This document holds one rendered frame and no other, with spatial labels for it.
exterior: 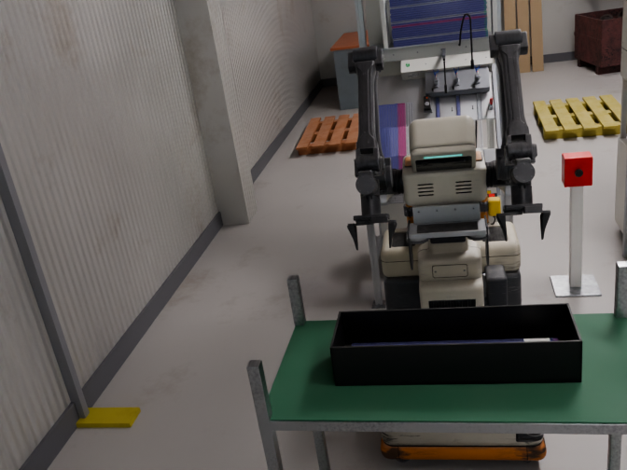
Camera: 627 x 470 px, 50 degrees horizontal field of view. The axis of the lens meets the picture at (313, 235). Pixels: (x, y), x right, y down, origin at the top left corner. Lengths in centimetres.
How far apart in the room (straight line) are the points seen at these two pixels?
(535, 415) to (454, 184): 94
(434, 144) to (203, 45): 319
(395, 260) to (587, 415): 128
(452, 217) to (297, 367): 82
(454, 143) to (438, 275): 51
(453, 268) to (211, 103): 318
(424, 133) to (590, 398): 99
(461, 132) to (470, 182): 18
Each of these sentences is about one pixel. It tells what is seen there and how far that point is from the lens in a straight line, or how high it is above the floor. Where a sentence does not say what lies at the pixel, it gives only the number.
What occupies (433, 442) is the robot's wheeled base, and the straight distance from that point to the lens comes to 273.
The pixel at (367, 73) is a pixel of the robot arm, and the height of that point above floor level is 157.
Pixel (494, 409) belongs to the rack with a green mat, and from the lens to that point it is 158.
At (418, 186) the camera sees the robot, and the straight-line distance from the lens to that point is 226.
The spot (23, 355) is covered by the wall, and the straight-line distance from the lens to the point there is 318.
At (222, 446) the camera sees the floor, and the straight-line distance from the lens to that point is 311.
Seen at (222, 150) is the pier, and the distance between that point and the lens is 526.
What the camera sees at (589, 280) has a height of 1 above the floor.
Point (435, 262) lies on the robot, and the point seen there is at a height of 88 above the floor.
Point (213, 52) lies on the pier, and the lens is 511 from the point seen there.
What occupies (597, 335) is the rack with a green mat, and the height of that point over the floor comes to 95.
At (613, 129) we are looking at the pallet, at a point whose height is 5.
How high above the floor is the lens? 193
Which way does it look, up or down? 23 degrees down
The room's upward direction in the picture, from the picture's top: 9 degrees counter-clockwise
